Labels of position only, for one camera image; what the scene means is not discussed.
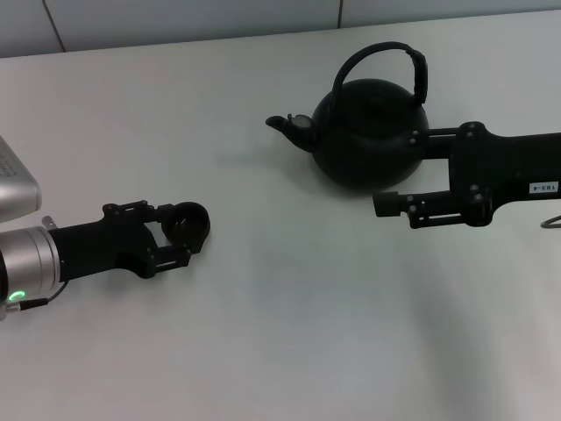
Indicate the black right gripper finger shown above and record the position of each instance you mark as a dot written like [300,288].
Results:
[388,204]
[434,140]

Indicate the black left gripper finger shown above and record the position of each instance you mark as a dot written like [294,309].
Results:
[173,259]
[149,209]

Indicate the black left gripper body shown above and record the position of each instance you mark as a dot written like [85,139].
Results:
[101,250]

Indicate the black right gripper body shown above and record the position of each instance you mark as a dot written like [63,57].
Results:
[495,171]

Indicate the small dark brown teacup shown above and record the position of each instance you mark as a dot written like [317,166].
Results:
[188,228]

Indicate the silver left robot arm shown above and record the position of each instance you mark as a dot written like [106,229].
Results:
[26,263]

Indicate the silver perforated camera box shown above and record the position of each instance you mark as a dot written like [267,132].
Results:
[15,184]

